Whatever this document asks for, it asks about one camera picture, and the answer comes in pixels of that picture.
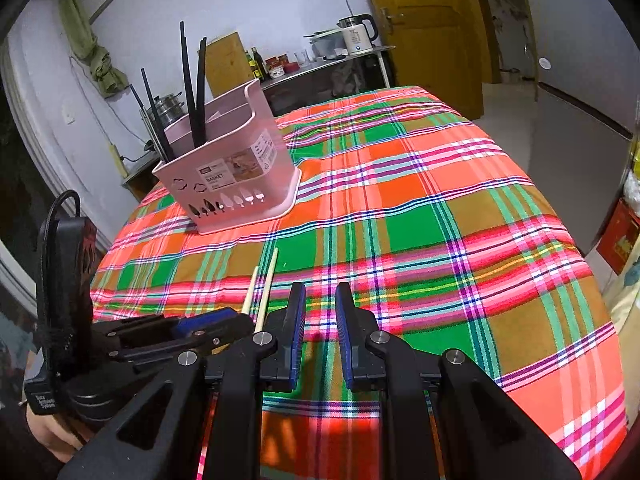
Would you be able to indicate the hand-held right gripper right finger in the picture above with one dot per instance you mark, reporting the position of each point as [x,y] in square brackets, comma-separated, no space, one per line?
[344,332]

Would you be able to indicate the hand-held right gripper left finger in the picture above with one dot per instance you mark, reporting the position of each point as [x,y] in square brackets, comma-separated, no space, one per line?
[298,332]

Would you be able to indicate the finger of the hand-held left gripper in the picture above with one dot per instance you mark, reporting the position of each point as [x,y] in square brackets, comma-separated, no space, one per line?
[205,321]
[165,352]

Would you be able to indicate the white chopstick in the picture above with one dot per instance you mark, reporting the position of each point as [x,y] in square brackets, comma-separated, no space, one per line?
[267,285]
[250,290]

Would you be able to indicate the pink plastic utensil basket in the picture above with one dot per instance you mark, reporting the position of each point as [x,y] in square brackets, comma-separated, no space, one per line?
[235,175]

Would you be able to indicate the black chopstick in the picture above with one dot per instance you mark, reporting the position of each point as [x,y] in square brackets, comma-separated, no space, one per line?
[202,85]
[187,85]
[194,110]
[156,110]

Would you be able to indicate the person's left hand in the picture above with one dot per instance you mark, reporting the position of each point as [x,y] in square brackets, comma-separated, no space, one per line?
[55,435]

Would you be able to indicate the plaid tablecloth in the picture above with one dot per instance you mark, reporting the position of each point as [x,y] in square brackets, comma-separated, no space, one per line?
[400,260]

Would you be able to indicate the yellow power strip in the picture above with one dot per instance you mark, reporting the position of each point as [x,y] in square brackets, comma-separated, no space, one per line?
[117,160]

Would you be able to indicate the steel steamer pot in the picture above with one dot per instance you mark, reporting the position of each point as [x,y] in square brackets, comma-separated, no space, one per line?
[166,106]

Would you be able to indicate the green hanging cloth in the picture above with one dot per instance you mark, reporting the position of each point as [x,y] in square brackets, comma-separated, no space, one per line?
[95,55]

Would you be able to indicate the wooden cutting board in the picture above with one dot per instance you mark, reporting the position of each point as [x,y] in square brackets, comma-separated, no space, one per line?
[230,62]

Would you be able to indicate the green glass bottle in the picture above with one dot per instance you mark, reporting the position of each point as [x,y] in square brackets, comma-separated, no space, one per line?
[249,65]

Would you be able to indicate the dark oil bottle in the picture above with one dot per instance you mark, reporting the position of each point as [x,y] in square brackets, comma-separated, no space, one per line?
[258,62]

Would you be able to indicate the clear drinking glass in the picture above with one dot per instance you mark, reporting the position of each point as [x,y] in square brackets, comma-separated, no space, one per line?
[301,57]

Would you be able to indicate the white plastic container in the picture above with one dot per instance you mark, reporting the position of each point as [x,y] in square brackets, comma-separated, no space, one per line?
[325,45]

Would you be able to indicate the red cardboard box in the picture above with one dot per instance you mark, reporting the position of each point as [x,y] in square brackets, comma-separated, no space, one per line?
[620,237]

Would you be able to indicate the grey refrigerator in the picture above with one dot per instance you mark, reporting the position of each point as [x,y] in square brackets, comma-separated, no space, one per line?
[585,160]

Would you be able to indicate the white electric kettle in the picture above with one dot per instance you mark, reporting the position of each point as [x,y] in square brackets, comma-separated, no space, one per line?
[357,35]

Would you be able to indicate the yellow wooden door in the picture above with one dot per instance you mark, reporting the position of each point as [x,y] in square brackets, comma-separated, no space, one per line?
[425,35]

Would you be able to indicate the white round fridge magnet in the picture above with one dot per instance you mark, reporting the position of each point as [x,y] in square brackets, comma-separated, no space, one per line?
[544,64]

